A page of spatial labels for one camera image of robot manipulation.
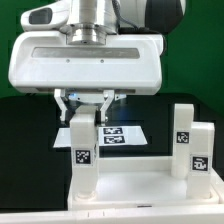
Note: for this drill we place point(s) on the white desk top tray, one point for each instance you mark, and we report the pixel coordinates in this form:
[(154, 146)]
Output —
[(138, 182)]

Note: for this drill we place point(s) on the white marker plate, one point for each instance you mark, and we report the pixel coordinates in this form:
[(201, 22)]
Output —
[(108, 136)]

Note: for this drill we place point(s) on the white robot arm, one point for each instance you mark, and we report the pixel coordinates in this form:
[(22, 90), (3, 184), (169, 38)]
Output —
[(92, 21)]

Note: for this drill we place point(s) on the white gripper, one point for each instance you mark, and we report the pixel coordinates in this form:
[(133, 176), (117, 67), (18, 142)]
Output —
[(43, 61)]

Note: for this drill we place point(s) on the white frame rail front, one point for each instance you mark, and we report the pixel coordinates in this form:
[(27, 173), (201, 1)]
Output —
[(198, 214)]

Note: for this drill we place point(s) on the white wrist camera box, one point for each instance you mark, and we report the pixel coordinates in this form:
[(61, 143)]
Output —
[(48, 17)]

